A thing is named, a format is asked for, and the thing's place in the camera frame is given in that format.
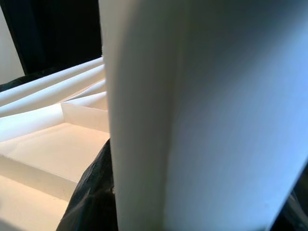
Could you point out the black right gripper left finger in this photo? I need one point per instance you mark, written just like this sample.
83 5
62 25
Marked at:
93 199

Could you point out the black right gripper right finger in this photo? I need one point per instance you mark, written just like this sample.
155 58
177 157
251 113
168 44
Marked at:
305 178

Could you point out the white plastic table top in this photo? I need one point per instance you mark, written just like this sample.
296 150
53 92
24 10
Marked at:
48 144

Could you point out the white plastic table leg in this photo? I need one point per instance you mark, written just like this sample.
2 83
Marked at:
192 96

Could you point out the black door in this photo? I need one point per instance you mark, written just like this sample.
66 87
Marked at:
60 31

